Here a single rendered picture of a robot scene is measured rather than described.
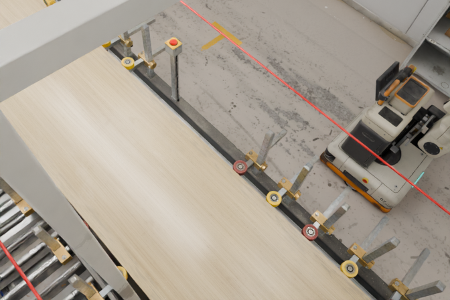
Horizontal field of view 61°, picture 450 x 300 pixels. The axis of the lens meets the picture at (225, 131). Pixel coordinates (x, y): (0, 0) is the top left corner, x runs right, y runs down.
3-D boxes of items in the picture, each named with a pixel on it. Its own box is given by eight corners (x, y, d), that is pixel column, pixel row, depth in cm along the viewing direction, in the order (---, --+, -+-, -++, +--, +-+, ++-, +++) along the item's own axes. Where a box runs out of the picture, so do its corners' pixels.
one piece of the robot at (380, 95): (370, 110, 258) (371, 84, 244) (396, 84, 273) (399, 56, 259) (386, 116, 251) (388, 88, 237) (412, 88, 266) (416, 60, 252)
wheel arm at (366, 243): (382, 217, 213) (385, 214, 210) (387, 221, 212) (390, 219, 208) (337, 273, 195) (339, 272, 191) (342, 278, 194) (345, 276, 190)
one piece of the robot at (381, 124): (332, 155, 303) (376, 92, 232) (369, 116, 326) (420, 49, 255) (366, 183, 293) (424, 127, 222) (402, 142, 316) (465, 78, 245)
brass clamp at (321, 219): (315, 211, 213) (317, 209, 209) (334, 229, 209) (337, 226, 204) (308, 219, 210) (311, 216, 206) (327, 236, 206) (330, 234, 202)
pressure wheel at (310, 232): (309, 248, 200) (316, 242, 190) (295, 241, 201) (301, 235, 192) (314, 234, 204) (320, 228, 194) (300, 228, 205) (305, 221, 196)
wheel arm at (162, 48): (175, 40, 267) (175, 35, 263) (179, 43, 266) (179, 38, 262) (125, 71, 249) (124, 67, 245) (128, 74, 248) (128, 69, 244)
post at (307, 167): (286, 197, 226) (308, 161, 185) (290, 201, 225) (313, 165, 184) (282, 201, 224) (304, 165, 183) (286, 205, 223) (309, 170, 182)
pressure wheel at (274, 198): (270, 214, 208) (274, 207, 198) (260, 203, 211) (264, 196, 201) (280, 206, 211) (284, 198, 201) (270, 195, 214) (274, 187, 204)
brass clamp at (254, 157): (251, 152, 227) (252, 148, 223) (267, 167, 223) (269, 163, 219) (244, 158, 225) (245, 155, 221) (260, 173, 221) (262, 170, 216)
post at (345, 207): (316, 230, 222) (345, 201, 182) (321, 234, 221) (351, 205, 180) (313, 234, 221) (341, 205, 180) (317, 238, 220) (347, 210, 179)
